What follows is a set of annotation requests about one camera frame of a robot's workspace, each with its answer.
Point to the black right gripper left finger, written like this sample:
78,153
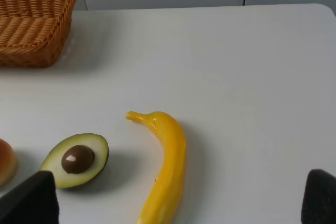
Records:
32,201

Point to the red orange peach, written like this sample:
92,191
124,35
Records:
8,163

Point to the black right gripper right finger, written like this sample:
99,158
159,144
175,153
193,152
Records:
318,204

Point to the yellow banana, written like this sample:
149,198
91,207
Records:
167,191

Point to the halved avocado with pit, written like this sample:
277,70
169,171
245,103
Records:
77,160

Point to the brown wicker basket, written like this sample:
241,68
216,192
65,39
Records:
34,32

